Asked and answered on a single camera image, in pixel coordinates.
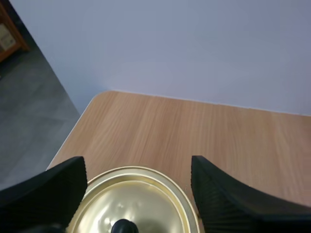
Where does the wooden shelf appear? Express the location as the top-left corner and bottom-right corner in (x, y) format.
(0, 2), (31, 63)

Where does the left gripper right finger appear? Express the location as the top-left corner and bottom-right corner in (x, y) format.
(190, 155), (311, 233)

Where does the gold lid with black knob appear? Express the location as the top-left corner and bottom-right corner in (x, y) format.
(69, 173), (190, 233)

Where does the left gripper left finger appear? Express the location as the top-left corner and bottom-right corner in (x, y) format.
(0, 156), (88, 233)

